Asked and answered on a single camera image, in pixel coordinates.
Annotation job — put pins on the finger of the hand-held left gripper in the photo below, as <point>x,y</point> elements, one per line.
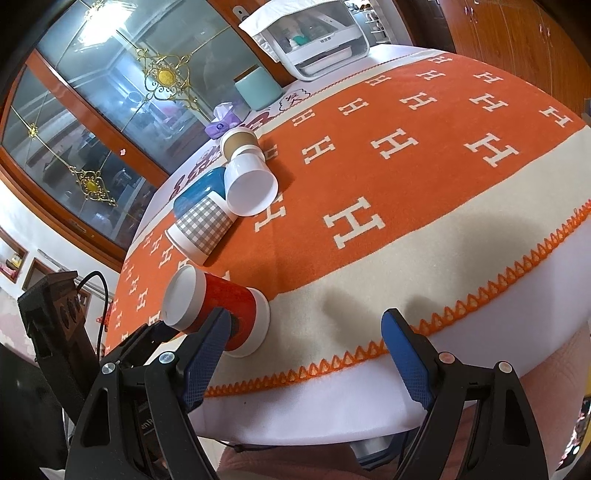
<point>138,342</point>

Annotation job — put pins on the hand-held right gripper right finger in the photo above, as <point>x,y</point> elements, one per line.
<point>406,357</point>

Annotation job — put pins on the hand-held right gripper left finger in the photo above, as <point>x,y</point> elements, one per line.
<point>207,355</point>

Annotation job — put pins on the red paper cup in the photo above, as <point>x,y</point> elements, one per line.
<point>226,295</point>

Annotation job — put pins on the grey checked paper cup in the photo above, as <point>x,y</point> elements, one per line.
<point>203,226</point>

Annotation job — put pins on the blue cup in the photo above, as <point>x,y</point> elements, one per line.
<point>198,189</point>

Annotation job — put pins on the white plastic cup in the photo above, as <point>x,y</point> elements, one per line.
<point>251,184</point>

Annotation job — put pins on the brown paper cup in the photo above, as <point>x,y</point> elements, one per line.
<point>233,141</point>

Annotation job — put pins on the person's leg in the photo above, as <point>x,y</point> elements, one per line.
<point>547,387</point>

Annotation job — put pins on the orange patterned blanket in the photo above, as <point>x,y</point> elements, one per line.
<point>415,184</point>

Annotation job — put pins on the purple tissue pack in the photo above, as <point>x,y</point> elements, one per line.
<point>224,122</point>

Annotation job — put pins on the wooden glass door cabinet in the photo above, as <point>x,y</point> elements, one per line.
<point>115,92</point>

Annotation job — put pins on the teal round container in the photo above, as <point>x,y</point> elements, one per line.
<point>257,90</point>

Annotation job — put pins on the white countertop appliance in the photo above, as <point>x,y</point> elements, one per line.
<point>309,39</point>

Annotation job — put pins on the brown wooden wardrobe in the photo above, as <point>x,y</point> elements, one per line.
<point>517,32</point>

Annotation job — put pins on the wooden wall niche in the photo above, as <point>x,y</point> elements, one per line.
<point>13,258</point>

